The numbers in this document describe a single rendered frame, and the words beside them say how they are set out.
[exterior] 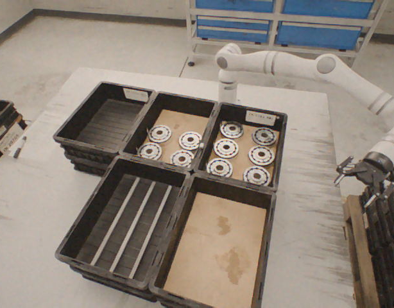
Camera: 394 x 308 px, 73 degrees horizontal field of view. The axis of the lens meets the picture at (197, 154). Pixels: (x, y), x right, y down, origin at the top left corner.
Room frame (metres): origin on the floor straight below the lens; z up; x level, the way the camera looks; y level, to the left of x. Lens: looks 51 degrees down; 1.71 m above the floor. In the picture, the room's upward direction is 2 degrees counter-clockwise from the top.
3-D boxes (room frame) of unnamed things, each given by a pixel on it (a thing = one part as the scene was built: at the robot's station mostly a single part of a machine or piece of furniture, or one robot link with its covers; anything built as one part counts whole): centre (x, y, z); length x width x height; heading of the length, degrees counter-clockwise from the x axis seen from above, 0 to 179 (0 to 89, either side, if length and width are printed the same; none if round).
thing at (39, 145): (0.99, 0.81, 0.70); 0.33 x 0.23 x 0.01; 166
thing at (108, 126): (0.88, 0.38, 0.87); 0.40 x 0.30 x 0.11; 161
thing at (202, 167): (0.69, -0.18, 0.87); 0.40 x 0.30 x 0.11; 161
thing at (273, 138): (0.77, -0.29, 0.86); 0.10 x 0.10 x 0.01
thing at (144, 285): (0.41, 0.23, 0.92); 0.40 x 0.30 x 0.02; 161
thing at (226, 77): (1.08, -0.16, 1.01); 0.09 x 0.09 x 0.17; 54
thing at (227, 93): (1.07, -0.16, 0.85); 0.09 x 0.09 x 0.17; 68
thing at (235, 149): (0.71, -0.12, 0.86); 0.10 x 0.10 x 0.01
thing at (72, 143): (0.88, 0.38, 0.92); 0.40 x 0.30 x 0.02; 161
